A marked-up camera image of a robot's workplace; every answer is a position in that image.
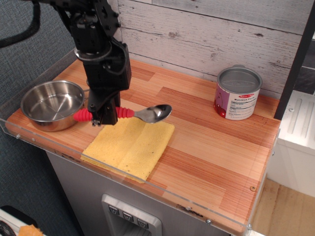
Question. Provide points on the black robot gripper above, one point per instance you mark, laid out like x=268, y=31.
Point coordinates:
x=108, y=73

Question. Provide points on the red handled metal spoon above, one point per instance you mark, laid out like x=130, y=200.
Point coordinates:
x=149, y=115

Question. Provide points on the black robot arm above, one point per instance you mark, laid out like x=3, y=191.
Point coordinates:
x=92, y=25

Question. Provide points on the toy food can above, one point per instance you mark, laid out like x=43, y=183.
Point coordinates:
x=237, y=92

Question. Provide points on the yellow folded cloth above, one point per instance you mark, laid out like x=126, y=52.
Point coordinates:
x=130, y=147

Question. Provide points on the stainless steel pan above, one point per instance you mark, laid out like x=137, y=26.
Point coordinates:
x=51, y=106

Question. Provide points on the grey toy fridge cabinet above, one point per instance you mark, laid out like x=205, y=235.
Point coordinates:
x=86, y=190

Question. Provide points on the clear acrylic table guard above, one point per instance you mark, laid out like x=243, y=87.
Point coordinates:
x=212, y=168

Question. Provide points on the orange object bottom left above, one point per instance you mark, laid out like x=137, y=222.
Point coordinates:
x=29, y=230

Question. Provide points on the white toy sink unit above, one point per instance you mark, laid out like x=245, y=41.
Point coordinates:
x=292, y=163

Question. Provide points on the dark vertical post right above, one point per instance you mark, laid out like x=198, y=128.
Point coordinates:
x=297, y=64

